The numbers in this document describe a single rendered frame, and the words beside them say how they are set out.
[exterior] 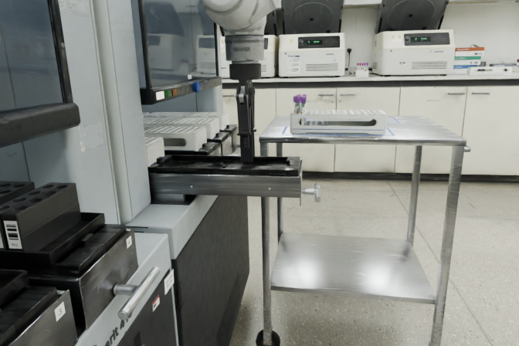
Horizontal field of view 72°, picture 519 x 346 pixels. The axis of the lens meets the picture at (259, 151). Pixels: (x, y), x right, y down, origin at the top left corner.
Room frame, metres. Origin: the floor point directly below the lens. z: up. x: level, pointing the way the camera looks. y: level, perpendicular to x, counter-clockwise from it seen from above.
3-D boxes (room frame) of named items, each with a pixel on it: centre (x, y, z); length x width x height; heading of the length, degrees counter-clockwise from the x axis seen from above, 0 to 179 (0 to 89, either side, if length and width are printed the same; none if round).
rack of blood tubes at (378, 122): (1.16, -0.25, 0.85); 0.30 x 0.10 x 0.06; 80
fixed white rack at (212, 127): (1.16, 0.29, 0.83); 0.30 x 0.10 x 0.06; 82
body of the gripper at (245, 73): (0.86, 0.03, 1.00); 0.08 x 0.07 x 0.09; 172
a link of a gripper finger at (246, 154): (0.85, 0.03, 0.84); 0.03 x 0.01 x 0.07; 82
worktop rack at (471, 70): (3.00, -1.90, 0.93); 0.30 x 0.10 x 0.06; 74
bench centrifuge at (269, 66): (3.45, 0.09, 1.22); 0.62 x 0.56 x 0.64; 170
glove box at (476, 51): (3.32, -1.89, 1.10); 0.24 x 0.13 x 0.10; 80
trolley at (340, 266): (1.26, -0.34, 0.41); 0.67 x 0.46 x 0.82; 80
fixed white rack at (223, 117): (1.31, 0.27, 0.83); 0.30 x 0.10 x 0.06; 82
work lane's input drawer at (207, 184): (0.84, 0.22, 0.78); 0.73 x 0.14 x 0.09; 82
